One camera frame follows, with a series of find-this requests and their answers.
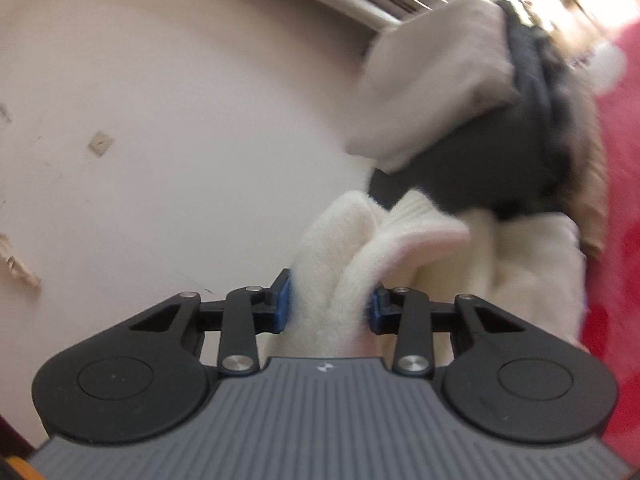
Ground cream knit sweater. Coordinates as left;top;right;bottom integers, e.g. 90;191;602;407
272;189;588;361

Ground pink floral blanket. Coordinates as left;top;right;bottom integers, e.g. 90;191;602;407
575;17;640;466

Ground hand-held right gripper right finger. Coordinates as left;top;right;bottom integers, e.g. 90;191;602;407
369;284;526;378

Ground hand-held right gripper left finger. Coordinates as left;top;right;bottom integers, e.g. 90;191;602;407
129;268;293;377

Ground stacks of folded clothes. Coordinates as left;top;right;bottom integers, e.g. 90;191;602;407
345;0;608;261

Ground wall socket plate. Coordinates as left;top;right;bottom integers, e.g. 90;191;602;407
87;130;115;158

